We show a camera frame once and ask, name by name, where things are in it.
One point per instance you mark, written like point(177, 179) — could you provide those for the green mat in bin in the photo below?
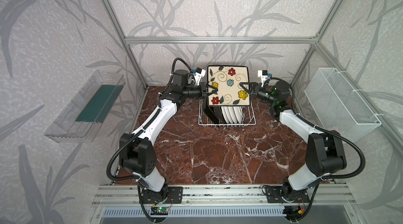
point(100, 104)

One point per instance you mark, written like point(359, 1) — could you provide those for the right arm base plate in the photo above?
point(284, 194)

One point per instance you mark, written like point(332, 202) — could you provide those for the clear plastic wall bin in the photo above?
point(65, 129)

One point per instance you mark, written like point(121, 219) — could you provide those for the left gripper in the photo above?
point(203, 89)

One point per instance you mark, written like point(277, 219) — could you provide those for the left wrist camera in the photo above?
point(198, 74)

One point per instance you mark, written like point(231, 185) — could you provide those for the black square plate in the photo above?
point(210, 113)
point(218, 112)

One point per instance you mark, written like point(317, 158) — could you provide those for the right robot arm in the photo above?
point(324, 152)

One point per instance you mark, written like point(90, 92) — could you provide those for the green led circuit board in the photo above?
point(160, 210)

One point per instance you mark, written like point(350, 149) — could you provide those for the white mesh wall basket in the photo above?
point(339, 106)

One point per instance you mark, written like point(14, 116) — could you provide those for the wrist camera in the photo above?
point(198, 74)
point(265, 77)

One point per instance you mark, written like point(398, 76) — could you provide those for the white wire dish rack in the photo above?
point(249, 117)

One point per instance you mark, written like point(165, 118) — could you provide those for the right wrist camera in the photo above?
point(265, 77)

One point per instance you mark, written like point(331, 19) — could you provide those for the square floral plate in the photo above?
point(227, 79)

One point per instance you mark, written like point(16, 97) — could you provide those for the white round plate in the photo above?
point(233, 115)
point(239, 114)
point(229, 115)
point(224, 115)

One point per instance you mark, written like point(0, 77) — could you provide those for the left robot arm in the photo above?
point(136, 153)

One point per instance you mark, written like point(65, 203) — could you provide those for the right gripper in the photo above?
point(252, 89)

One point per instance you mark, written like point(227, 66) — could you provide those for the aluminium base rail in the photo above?
point(219, 195)

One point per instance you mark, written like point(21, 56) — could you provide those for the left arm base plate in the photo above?
point(168, 194)

